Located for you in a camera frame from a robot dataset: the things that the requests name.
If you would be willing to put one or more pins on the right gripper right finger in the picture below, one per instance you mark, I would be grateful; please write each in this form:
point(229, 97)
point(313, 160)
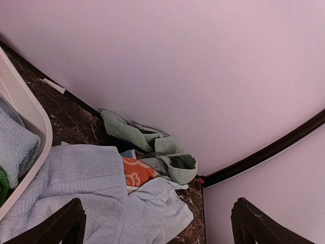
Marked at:
point(251, 225)

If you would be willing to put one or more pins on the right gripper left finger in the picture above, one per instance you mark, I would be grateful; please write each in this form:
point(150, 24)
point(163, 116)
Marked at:
point(67, 225)

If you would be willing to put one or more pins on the green microfiber towel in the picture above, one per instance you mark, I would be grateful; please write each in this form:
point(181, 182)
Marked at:
point(4, 186)

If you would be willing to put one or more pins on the light blue towel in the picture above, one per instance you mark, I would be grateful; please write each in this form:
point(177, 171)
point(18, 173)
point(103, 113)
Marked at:
point(19, 146)
point(95, 174)

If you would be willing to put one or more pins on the orange patterned cloth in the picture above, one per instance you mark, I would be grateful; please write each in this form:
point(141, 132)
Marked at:
point(137, 173)

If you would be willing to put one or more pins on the sage green crumpled towel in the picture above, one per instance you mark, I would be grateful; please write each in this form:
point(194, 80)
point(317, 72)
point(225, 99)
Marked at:
point(181, 166)

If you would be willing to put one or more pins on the light blue rolled towel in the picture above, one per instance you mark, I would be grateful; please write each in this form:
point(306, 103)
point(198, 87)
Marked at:
point(19, 146)

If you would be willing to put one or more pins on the white plastic basin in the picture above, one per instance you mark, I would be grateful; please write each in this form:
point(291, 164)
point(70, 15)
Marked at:
point(15, 91)

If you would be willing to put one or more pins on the right black frame post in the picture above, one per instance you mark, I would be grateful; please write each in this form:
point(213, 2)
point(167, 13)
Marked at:
point(265, 153)

